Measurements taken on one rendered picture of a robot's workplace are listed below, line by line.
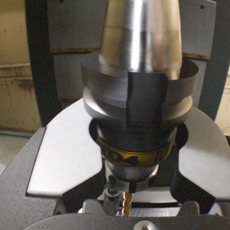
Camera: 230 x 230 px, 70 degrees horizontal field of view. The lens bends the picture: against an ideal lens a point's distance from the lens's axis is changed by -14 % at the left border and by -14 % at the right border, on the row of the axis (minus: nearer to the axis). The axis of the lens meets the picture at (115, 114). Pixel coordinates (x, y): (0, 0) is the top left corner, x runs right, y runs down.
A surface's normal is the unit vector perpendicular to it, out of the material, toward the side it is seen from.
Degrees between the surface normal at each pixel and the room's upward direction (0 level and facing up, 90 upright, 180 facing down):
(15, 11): 90
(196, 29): 90
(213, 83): 90
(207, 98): 90
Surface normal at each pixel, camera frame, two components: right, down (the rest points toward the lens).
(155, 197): 0.01, -0.85
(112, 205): -0.01, -0.58
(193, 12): -0.07, 0.52
